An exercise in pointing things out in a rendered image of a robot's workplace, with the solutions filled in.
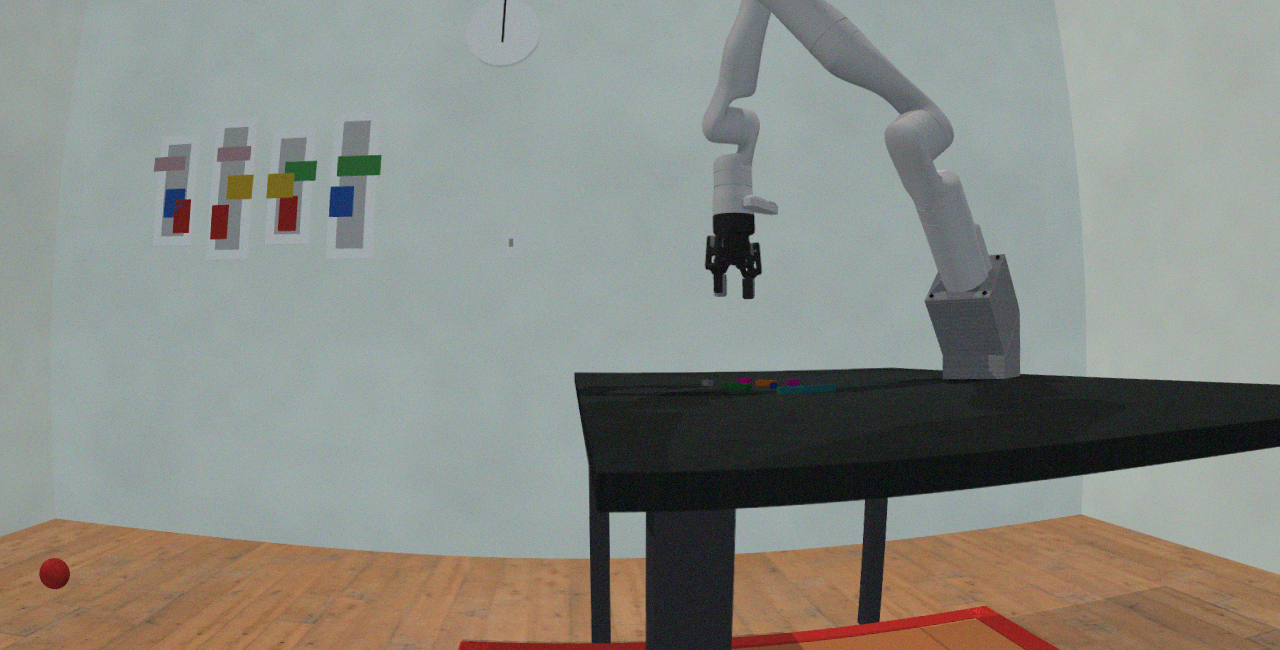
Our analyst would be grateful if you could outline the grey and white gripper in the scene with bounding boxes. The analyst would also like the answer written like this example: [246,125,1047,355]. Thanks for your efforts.
[705,212,762,299]

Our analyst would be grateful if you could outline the turquoise rod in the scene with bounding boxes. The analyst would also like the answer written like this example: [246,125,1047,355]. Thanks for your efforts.
[776,385,836,395]

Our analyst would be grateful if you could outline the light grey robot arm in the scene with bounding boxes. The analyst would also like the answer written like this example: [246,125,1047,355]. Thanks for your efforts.
[701,0,992,292]

